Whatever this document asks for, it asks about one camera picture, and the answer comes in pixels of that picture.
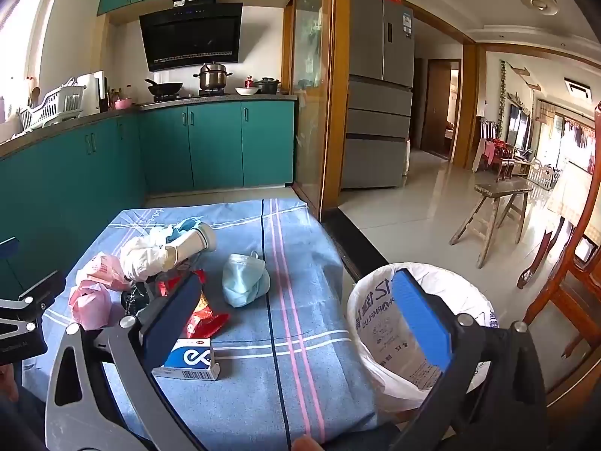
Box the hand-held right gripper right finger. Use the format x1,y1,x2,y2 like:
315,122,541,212
390,268,548,451

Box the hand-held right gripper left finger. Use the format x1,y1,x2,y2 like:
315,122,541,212
44,272,204,451

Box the red snack wrapper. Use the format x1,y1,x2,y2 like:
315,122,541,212
157,270,231,339

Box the white plastic-lined waste bin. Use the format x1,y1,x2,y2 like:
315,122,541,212
346,262,505,428

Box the black plastic bag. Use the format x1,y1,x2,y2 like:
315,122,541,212
121,282,158,318

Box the small white blue box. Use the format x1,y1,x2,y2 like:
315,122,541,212
151,337,221,381

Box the pink wrapper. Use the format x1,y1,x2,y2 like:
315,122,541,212
69,279,113,330
75,253,132,292

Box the blue face mask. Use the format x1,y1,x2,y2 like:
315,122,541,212
222,250,272,308

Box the teal thread spool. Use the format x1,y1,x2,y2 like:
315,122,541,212
170,217,204,241

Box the blue striped table cloth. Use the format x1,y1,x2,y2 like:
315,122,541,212
21,197,400,451

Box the white dish rack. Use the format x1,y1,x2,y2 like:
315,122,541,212
20,77,88,130

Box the wooden bench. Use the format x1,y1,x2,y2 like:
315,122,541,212
450,181,535,269

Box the red-brown wooden chair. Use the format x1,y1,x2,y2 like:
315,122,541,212
516,101,601,362

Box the white kitchen appliance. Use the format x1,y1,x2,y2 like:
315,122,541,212
77,70,106,114

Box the teal lower kitchen cabinets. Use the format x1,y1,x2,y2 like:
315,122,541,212
0,98,296,287

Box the table with pale cloth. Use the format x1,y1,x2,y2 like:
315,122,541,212
545,160,601,245

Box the kitchen window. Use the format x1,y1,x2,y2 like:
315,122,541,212
0,0,52,118

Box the brown wooden door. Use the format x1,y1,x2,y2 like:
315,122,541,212
420,59,463,160

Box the television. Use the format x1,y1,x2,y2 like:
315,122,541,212
507,103,533,151

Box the black wok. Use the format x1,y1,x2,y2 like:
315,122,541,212
144,78,184,97

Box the black gas stove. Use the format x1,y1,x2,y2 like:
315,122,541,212
153,89,236,102

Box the grey refrigerator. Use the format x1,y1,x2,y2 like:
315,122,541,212
340,0,415,190

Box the steel cooking pot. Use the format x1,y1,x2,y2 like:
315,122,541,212
193,62,234,91

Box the wood-framed glass sliding door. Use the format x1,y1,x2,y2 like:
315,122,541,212
282,0,350,219

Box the black range hood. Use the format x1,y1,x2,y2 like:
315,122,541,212
139,0,243,72

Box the ceiling air vent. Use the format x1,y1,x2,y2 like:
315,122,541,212
563,77,593,100

